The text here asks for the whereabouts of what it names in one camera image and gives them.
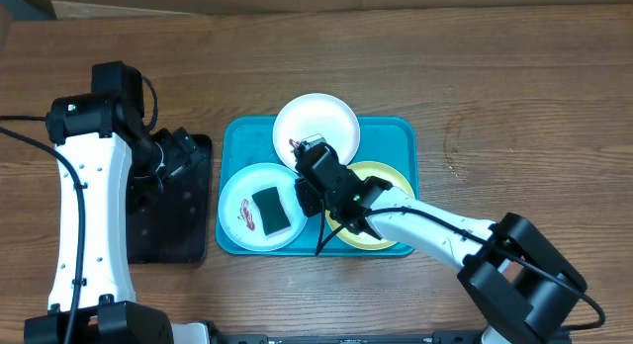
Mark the white plate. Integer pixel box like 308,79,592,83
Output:
272,93,360,169

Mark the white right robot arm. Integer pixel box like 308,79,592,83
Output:
291,139,588,343

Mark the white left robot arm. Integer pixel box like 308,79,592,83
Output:
24,61,213,343

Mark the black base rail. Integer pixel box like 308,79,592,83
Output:
210,330,483,344

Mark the light blue plate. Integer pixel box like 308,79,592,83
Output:
216,163,308,254

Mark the black water tray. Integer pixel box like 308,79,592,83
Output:
126,134,213,264

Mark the blue plastic tray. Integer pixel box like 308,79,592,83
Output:
219,116,419,257

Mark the yellow green plate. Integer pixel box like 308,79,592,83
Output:
337,161,414,251

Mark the green and pink sponge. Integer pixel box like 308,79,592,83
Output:
252,187,291,238

